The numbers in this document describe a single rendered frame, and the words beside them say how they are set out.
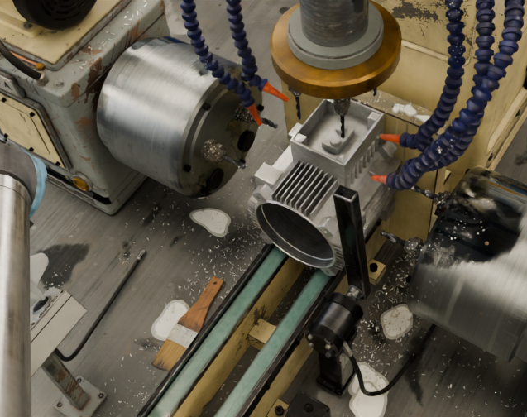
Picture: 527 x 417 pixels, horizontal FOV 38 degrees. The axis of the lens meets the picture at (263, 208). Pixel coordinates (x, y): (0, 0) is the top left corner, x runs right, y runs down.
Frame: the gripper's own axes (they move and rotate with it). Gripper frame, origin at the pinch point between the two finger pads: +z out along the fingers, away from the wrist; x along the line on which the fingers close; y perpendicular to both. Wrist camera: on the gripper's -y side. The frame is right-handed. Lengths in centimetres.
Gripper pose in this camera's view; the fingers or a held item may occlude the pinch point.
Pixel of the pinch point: (34, 297)
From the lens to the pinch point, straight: 122.0
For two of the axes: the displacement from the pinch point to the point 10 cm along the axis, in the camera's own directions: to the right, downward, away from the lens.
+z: 5.8, 7.0, 4.1
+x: -5.9, 0.2, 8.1
